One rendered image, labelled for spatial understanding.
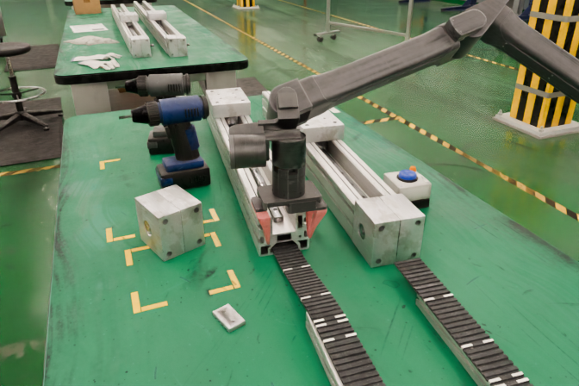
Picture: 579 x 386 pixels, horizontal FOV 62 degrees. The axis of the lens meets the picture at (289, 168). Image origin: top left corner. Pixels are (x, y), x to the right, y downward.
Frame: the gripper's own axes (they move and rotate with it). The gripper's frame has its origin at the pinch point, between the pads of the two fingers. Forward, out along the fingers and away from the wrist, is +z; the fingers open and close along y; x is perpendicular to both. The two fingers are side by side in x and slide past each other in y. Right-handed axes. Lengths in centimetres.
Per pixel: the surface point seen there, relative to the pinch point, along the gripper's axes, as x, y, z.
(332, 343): 24.2, 0.3, 2.5
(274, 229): -4.8, 1.5, 1.4
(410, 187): -11.4, -30.7, 0.0
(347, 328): 22.1, -2.8, 2.5
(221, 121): -57, 4, -3
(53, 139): -290, 98, 83
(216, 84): -176, -9, 19
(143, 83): -59, 24, -14
